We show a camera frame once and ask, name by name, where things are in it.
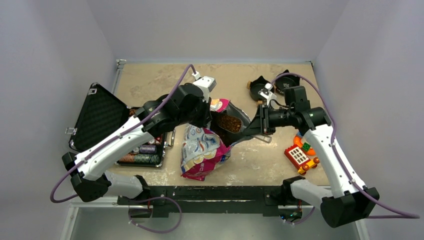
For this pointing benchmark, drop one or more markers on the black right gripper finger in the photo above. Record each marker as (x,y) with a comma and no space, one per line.
(256,122)
(251,133)

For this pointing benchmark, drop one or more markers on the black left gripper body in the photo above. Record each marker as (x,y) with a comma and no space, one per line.
(198,117)

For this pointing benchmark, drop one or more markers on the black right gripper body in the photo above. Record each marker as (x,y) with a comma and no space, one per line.
(271,118)

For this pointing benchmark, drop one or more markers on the clear plastic scoop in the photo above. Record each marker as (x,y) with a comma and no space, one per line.
(234,125)

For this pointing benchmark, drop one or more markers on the pink pet food bag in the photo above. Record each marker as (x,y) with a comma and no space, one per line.
(205,149)

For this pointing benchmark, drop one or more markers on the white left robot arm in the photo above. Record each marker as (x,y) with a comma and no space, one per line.
(90,178)

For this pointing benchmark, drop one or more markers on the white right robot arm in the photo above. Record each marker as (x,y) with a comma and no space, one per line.
(348,199)

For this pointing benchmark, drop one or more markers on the orange curved toy piece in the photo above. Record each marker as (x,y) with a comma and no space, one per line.
(303,145)

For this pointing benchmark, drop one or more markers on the black cat bowl left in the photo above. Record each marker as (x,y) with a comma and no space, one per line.
(261,79)

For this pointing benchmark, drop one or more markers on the black cat bowl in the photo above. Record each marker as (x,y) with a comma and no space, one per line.
(284,82)
(261,79)

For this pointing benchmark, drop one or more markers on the black cat bowl right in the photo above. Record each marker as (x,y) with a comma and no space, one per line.
(284,82)

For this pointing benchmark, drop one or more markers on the red toy brick bus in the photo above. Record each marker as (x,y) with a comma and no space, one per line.
(300,160)

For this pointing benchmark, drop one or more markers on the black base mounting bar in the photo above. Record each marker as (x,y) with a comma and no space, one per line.
(163,200)

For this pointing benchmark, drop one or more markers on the black poker chip case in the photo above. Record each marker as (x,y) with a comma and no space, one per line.
(101,114)

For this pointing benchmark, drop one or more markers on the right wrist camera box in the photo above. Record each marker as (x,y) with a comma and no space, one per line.
(266,94)

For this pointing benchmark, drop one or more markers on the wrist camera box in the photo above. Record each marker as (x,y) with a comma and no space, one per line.
(206,84)
(266,94)

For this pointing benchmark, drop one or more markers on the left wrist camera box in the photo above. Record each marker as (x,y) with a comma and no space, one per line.
(206,84)

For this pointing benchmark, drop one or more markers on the aluminium corner rail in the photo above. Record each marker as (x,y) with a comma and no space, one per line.
(120,64)

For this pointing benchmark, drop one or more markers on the aluminium front rail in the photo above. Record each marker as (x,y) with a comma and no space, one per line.
(104,219)

